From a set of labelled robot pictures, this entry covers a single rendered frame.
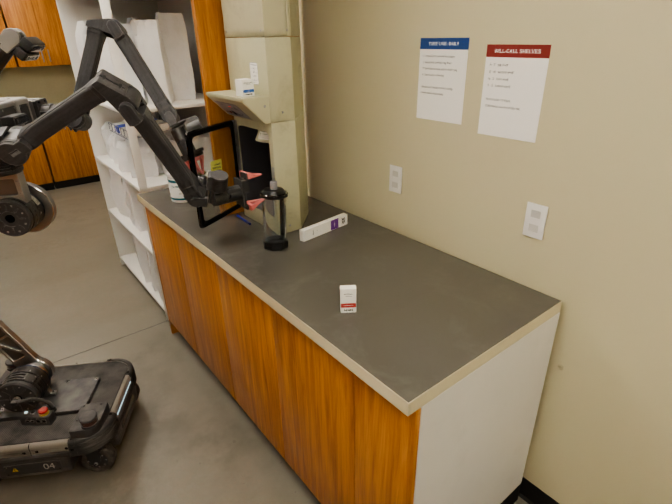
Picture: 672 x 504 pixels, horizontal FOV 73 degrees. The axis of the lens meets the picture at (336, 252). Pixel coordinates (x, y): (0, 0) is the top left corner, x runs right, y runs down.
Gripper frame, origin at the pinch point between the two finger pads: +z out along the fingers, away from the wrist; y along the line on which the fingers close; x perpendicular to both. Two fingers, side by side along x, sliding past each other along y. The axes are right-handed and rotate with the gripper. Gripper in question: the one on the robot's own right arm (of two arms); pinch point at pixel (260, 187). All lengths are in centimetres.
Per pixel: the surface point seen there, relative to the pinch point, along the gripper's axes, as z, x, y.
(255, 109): 5.9, 8.5, 26.9
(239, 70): 12, 30, 40
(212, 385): -16, 50, -119
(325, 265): 9.7, -25.6, -26.9
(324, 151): 55, 34, 0
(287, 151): 18.6, 9.0, 9.1
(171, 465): -52, 14, -120
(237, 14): 12, 27, 60
